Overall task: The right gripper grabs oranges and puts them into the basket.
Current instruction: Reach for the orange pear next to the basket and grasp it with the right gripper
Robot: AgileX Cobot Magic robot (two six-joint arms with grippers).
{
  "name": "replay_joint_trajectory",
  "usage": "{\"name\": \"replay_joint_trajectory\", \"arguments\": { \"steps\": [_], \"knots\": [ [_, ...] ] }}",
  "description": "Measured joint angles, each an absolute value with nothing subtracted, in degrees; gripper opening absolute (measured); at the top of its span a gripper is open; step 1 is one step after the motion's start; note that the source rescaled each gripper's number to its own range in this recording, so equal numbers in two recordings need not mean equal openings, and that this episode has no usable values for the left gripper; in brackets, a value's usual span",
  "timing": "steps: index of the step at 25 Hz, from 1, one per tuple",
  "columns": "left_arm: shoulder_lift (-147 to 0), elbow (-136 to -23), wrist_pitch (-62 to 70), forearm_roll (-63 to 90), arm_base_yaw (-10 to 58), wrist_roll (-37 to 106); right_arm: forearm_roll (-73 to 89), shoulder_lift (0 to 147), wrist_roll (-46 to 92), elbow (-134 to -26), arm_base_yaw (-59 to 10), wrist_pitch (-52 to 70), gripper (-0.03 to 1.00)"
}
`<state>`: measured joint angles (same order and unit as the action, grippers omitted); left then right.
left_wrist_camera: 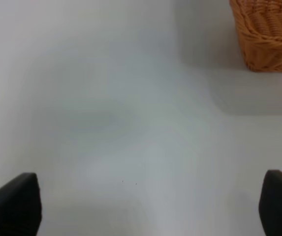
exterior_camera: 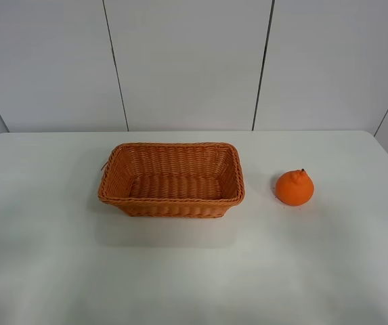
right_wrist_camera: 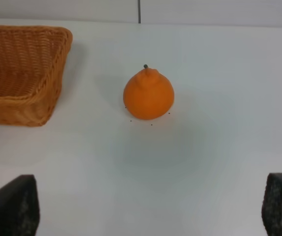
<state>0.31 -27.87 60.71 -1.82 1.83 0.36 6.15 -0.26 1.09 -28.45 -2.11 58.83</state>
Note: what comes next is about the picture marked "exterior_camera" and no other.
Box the orange citrus fruit with stem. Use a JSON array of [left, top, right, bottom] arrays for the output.
[[275, 169, 314, 207]]

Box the orange woven wicker basket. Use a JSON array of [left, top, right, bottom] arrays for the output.
[[98, 142, 245, 219]]

